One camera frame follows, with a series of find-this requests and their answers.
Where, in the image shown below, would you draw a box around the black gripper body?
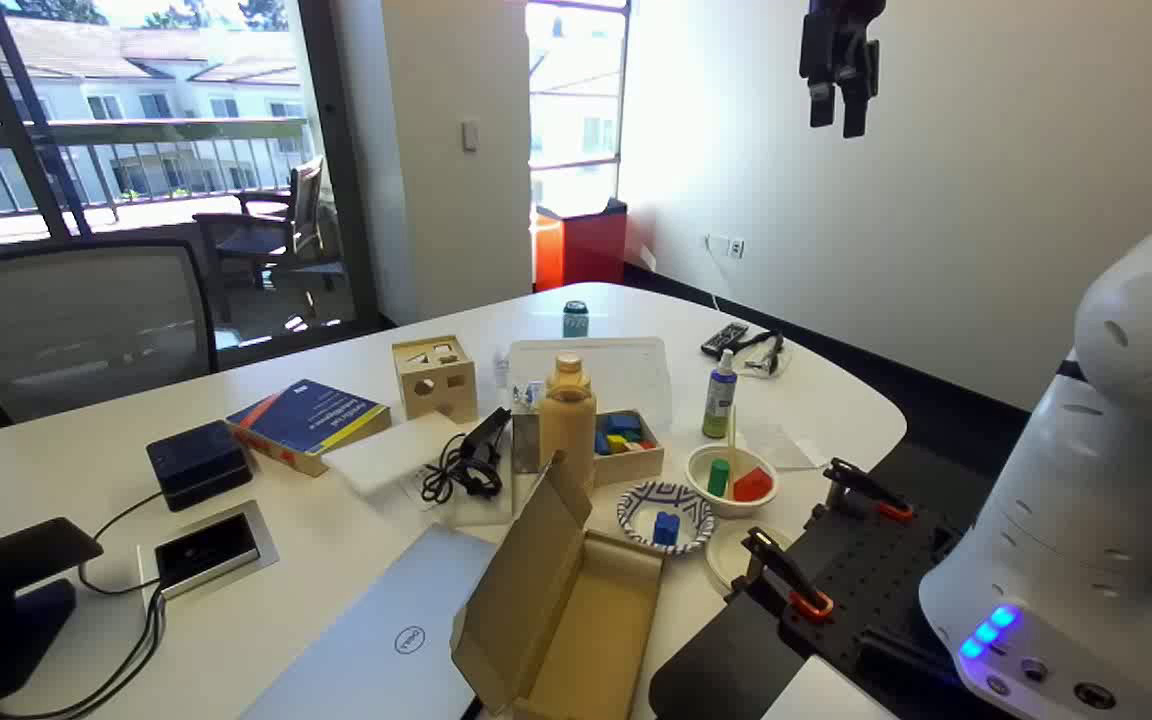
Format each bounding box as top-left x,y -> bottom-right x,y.
800,0 -> 887,86

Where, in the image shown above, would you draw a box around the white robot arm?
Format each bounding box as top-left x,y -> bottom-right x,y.
916,232 -> 1152,720

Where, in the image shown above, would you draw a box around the black remote control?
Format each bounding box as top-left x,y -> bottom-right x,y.
701,326 -> 747,359

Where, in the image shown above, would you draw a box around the red box by window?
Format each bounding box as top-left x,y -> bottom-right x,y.
565,205 -> 628,280

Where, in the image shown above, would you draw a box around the white spray bottle green label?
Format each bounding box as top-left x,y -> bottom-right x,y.
701,354 -> 735,440

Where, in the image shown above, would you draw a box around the small blue cup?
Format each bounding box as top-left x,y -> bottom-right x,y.
565,302 -> 588,336

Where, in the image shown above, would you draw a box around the white bowl with blocks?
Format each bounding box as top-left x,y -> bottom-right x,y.
687,446 -> 782,517

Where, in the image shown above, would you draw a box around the tan plastic bottle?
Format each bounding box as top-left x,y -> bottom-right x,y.
542,357 -> 596,483

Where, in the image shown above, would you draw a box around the blue patterned plate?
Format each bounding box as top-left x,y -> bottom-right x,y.
615,482 -> 716,558

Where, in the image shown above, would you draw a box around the black clamp orange tips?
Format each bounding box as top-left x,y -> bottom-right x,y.
741,527 -> 836,625

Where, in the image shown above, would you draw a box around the wooden shape sorter box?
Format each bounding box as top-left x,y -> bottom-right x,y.
391,336 -> 477,425

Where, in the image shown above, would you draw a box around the black mounting board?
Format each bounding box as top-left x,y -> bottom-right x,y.
648,446 -> 1003,720

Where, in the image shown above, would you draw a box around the open cardboard box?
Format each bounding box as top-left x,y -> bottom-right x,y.
452,459 -> 665,720

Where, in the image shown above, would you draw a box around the blue and yellow book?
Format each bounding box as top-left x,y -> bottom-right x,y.
230,380 -> 391,476

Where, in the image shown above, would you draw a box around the silver laptop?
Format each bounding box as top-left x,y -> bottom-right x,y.
240,527 -> 494,720

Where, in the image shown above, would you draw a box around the black phone on table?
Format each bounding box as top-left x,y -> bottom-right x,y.
156,517 -> 261,588

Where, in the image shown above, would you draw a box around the grey office chair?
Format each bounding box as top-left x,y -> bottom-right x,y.
0,240 -> 217,421

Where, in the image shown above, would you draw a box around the black cable bundle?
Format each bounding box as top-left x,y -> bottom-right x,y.
417,406 -> 517,509

